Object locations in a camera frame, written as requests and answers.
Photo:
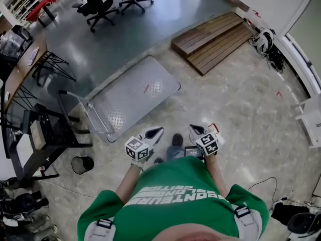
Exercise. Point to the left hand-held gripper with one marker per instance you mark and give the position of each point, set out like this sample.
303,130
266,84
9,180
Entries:
136,148

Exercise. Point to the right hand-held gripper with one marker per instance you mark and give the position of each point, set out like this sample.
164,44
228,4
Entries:
206,144

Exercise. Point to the metal platform cart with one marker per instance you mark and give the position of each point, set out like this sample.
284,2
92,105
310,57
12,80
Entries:
140,84

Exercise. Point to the person's right forearm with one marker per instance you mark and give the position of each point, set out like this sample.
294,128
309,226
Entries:
216,174

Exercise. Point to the person's left forearm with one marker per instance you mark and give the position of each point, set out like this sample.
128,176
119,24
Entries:
129,182

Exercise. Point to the black screen device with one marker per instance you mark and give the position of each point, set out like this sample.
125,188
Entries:
192,151

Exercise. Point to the person's black left shoe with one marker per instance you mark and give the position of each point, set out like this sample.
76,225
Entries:
158,161

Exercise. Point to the person's black shoe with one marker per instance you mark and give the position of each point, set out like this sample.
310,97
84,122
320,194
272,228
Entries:
158,161
177,139

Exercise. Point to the person's black right shoe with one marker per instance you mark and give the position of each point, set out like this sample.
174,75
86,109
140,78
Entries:
177,139

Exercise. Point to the person's right leg in jeans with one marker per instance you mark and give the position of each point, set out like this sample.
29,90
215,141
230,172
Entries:
175,152

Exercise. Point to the black mesh wastebasket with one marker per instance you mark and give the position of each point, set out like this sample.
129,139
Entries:
82,164

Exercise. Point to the red pen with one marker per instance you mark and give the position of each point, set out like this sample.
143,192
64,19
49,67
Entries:
146,88

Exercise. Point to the person's green shirt torso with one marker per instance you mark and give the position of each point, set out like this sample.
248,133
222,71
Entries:
175,205

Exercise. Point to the black low table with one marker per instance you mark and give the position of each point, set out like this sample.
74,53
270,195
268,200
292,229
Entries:
57,139

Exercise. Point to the open cardboard box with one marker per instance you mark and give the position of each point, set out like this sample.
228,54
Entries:
38,135

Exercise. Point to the wooden step platform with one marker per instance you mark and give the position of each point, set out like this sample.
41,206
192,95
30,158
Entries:
213,41

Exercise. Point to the white stool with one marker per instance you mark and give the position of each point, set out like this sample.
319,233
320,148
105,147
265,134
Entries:
311,124

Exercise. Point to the black bag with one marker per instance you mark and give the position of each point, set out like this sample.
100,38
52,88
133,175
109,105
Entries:
288,213

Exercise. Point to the white flat board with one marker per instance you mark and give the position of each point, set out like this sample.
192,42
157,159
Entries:
23,150

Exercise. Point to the white helmet device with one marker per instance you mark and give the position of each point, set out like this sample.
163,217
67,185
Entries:
263,40

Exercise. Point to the black cap shaped headset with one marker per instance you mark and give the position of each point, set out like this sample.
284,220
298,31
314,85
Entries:
302,223

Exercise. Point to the black and white headset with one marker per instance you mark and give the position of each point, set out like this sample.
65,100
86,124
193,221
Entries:
22,205

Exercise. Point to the wooden desk black legs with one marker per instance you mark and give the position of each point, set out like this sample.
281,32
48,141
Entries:
27,66

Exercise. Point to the white notebook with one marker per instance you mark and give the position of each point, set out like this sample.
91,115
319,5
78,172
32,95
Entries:
33,56

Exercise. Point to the black desktop machine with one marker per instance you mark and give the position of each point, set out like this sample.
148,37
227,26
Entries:
22,32

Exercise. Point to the red topped table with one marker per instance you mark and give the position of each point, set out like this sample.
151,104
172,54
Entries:
41,7

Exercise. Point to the white door frame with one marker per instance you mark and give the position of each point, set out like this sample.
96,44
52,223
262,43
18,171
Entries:
303,61

